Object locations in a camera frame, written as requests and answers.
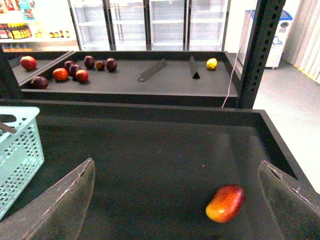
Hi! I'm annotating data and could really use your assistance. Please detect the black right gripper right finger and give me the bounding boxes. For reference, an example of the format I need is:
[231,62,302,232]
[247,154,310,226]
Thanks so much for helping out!
[257,160,320,240]

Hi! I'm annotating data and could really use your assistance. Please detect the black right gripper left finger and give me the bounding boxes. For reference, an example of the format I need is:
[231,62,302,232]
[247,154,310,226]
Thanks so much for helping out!
[0,158,96,240]

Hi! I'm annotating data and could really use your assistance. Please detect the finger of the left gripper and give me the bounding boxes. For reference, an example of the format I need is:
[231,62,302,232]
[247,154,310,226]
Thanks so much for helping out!
[0,122,17,134]

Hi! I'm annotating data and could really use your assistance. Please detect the light blue plastic basket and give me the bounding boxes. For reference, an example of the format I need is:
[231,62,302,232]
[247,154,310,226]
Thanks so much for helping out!
[0,106,45,218]

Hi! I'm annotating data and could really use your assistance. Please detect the red apple far left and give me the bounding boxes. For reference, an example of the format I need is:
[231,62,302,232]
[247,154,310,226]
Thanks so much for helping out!
[20,56,37,71]

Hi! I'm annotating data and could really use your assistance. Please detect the red apple in pile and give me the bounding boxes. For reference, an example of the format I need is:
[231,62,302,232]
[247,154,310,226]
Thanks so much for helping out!
[75,69,89,83]

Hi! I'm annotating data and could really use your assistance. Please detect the dark plum front left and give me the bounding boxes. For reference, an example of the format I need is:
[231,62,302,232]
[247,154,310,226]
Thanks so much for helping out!
[30,76,50,90]

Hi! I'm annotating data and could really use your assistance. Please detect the red yellow mango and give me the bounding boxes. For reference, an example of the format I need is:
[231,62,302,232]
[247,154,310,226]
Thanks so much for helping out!
[205,184,246,224]

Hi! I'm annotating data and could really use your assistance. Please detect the orange red tomato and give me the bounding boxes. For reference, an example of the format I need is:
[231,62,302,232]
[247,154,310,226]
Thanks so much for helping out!
[52,67,69,82]

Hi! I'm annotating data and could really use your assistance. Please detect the black left display tray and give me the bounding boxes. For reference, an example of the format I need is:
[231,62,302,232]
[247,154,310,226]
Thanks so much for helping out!
[4,51,73,84]

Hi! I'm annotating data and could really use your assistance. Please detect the black display tray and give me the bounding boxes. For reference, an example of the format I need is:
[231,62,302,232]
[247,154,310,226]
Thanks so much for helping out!
[0,99,309,240]
[4,51,73,84]
[21,51,238,108]

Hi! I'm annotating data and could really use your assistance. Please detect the dark plum behind tomato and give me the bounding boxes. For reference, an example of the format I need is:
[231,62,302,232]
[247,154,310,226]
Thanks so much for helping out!
[64,60,74,72]

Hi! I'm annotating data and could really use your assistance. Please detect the dark plum middle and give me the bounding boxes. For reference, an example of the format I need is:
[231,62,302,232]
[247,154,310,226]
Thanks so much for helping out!
[68,63,81,79]

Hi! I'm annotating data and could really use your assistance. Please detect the grocery shelf with bottles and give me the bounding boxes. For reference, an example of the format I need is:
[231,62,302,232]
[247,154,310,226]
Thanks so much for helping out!
[0,0,79,52]

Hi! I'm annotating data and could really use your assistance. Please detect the dark plum rear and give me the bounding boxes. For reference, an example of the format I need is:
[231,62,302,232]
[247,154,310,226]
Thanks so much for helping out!
[84,55,95,70]

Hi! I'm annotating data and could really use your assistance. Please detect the black front display tray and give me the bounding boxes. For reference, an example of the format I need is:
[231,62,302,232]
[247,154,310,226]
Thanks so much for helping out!
[0,99,309,240]

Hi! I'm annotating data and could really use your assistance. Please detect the small dark red plum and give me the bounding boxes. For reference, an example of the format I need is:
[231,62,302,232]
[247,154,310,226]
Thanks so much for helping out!
[95,60,105,71]

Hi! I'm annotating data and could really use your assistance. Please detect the dark plum right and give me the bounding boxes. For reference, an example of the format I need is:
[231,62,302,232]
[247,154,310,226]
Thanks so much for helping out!
[105,57,118,72]

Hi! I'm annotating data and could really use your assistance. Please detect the glass door refrigerator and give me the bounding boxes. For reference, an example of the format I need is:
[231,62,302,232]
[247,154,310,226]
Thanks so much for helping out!
[68,0,230,52]

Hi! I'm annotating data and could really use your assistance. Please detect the white blue chest freezer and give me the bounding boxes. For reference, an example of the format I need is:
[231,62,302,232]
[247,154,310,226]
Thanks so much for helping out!
[237,10,293,69]

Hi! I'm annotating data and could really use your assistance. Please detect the black divider strip left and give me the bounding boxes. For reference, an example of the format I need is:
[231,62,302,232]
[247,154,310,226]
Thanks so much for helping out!
[137,58,167,82]

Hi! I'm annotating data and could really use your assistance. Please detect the black divider strip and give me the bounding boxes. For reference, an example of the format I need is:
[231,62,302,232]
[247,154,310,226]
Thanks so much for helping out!
[188,55,201,80]
[137,58,167,82]

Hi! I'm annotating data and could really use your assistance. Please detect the black rear display tray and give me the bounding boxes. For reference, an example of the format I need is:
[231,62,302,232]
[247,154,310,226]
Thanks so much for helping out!
[21,51,238,108]

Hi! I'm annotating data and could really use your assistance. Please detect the yellow lemon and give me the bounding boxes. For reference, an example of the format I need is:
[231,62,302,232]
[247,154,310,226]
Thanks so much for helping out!
[206,58,218,71]

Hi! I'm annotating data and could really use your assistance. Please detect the black divider strip right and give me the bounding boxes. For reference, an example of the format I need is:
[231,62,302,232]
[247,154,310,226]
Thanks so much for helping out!
[188,55,201,80]

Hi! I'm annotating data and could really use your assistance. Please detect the pink cable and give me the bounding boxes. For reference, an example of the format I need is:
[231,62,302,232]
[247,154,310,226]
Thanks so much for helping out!
[221,0,258,109]

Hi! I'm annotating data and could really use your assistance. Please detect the black perforated steel post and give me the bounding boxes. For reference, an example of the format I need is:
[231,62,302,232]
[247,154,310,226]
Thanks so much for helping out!
[236,0,286,109]

